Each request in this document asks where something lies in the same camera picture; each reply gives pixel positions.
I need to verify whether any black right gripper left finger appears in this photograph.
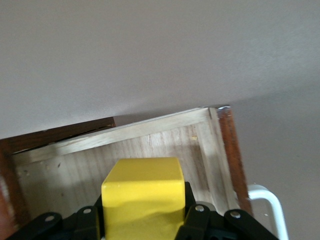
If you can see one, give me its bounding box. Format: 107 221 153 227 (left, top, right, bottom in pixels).
4 193 105 240

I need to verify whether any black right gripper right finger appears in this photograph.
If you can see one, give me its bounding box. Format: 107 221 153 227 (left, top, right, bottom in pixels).
174 181 278 240

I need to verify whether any yellow block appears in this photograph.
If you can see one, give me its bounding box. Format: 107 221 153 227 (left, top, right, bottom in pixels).
101 157 186 240

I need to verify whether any wooden drawer with white handle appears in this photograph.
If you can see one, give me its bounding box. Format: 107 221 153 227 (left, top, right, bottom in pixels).
11 104 290 240

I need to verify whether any dark wooden drawer cabinet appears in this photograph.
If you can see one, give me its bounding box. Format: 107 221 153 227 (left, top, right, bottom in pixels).
0 116 117 240

